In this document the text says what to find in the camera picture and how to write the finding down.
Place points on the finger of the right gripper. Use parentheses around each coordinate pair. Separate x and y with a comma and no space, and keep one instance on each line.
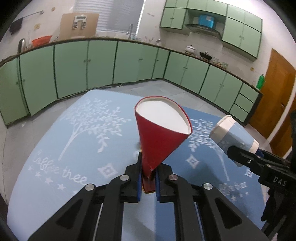
(260,153)

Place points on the green thermos bottle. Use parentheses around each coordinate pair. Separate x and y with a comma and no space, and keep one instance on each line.
(260,82)

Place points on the black wok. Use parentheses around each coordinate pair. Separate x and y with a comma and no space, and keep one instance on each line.
(205,55)

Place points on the green kitchen cabinets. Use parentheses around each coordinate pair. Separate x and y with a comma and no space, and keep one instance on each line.
(32,80)
(238,29)

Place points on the red paper cup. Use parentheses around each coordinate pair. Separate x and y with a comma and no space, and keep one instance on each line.
(163,125)

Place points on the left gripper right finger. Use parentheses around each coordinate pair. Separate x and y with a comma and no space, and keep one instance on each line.
(202,212)

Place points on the range hood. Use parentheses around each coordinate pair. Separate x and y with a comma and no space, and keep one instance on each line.
(195,28)

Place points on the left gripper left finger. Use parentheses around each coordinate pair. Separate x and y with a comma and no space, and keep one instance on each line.
(95,212)

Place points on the white cooking pot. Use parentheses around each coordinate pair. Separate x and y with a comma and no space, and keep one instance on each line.
(189,49)

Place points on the brown cardboard box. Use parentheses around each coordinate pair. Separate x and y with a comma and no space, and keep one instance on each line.
(78,25)

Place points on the chrome sink faucet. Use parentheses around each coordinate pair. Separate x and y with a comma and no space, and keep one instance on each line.
(129,32)

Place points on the green upper kitchen cabinets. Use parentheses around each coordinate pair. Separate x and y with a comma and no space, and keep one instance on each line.
(238,29)

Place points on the blue patterned tablecloth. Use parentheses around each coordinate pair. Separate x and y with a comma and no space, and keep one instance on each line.
(95,139)

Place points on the blue box above hood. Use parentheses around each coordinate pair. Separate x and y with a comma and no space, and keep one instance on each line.
(206,21)

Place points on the metal towel rail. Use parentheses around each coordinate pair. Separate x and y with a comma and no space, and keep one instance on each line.
(36,13)

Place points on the green lower kitchen cabinets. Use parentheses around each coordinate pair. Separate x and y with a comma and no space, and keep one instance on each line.
(32,80)

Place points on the dark cloth on rail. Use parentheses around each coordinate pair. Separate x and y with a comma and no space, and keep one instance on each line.
(16,26)

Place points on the blue white paper cup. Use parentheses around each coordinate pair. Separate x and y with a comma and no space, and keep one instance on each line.
(228,132)

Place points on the orange plastic basin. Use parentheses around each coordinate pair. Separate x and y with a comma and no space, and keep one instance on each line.
(41,41)

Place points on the brown wooden door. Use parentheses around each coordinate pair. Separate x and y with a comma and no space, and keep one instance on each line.
(282,141)
(276,91)

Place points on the steel electric kettle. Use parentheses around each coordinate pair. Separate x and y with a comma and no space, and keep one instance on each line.
(21,45)

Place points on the window with white blinds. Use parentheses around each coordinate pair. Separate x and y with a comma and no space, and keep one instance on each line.
(114,15)

